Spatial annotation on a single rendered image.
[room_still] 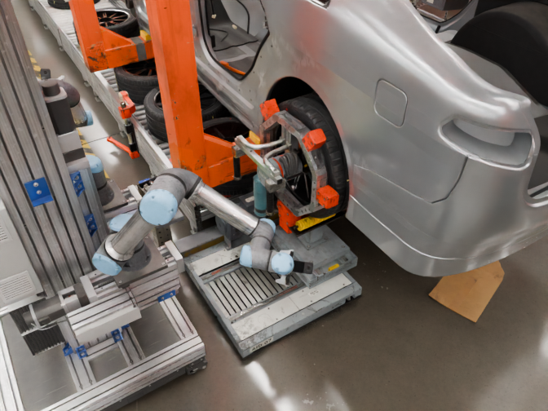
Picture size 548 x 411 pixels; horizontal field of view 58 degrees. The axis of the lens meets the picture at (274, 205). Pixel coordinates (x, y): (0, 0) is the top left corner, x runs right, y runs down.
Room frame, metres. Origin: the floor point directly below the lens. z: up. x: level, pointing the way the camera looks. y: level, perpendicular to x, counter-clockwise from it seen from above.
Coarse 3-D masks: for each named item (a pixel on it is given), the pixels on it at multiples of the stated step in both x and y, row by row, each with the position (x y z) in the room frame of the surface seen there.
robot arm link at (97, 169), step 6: (90, 156) 1.94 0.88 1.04; (90, 162) 1.89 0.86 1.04; (96, 162) 1.90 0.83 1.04; (96, 168) 1.87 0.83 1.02; (102, 168) 1.91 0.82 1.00; (96, 174) 1.87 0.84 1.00; (102, 174) 1.89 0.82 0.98; (96, 180) 1.86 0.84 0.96; (102, 180) 1.88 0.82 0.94; (96, 186) 1.86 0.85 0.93
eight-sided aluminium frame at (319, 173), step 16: (288, 112) 2.22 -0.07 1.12; (272, 128) 2.34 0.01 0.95; (288, 128) 2.11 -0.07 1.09; (304, 128) 2.07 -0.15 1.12; (320, 160) 1.96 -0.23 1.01; (320, 176) 1.90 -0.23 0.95; (288, 192) 2.19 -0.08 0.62; (288, 208) 2.10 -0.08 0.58; (304, 208) 1.97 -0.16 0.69; (320, 208) 1.91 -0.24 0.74
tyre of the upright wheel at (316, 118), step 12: (300, 96) 2.35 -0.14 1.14; (312, 96) 2.29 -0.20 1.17; (288, 108) 2.26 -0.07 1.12; (300, 108) 2.17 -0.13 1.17; (312, 108) 2.16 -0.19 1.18; (324, 108) 2.17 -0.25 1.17; (312, 120) 2.09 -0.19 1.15; (324, 120) 2.09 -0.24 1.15; (324, 132) 2.02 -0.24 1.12; (336, 132) 2.04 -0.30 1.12; (324, 144) 1.99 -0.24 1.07; (336, 144) 1.99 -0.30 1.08; (324, 156) 1.99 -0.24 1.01; (336, 156) 1.95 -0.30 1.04; (336, 168) 1.92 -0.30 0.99; (336, 180) 1.90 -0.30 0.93; (348, 180) 1.93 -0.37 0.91; (348, 192) 1.93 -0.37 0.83; (312, 216) 2.04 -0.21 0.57; (324, 216) 1.96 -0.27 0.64
